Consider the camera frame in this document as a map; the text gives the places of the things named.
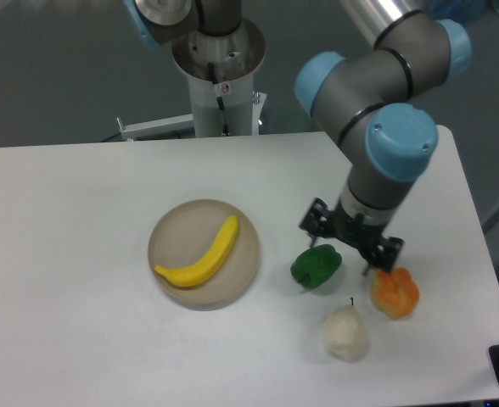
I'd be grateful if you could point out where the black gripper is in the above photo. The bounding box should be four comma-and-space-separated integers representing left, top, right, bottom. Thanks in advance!
299, 198, 404, 273

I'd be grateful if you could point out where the yellow toy banana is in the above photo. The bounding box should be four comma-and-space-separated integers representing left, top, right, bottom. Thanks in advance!
154, 215, 239, 288

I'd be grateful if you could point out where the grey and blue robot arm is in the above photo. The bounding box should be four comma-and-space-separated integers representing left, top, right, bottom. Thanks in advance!
126, 1, 472, 271

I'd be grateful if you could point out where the beige round plate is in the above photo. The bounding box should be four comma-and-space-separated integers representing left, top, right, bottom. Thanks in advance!
148, 199, 260, 309

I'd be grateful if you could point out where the green toy bell pepper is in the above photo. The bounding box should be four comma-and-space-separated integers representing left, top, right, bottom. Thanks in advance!
290, 244, 343, 290

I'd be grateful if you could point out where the orange toy bell pepper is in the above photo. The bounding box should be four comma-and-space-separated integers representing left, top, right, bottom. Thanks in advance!
370, 267, 420, 320

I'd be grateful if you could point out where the white toy pear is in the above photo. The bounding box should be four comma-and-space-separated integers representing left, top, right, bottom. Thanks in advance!
322, 298, 367, 361

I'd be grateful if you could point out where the blue plastic bag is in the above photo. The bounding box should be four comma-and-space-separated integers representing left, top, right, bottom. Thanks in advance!
427, 0, 488, 23

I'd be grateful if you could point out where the white left frame bracket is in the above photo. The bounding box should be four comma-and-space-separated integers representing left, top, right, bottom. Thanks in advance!
116, 114, 194, 141

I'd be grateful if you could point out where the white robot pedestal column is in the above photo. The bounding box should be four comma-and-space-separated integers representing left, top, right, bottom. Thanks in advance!
172, 18, 266, 138

